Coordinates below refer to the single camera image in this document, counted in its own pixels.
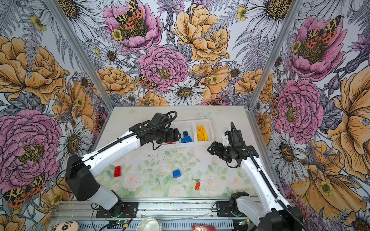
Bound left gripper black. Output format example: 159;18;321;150
155;128;181;143

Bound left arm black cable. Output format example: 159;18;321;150
54;110;178;197

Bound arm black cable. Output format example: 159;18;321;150
54;110;178;197
229;122;307;231

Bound cartoon face toy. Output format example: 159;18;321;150
50;221;79;231

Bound red box at bottom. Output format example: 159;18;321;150
192;224;216;231

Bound yellow lego brick top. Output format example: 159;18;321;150
197;126;206;133

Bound aluminium frame rail front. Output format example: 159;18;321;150
52;197;229;223

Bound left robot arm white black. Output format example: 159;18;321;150
65;111;181;217

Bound white three-compartment bin tray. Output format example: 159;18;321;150
160;119;214;149

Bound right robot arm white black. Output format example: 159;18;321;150
208;128;308;231

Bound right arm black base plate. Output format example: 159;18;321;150
215;201;246;217

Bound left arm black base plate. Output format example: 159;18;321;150
96;201;139;218

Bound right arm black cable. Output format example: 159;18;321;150
229;122;307;231

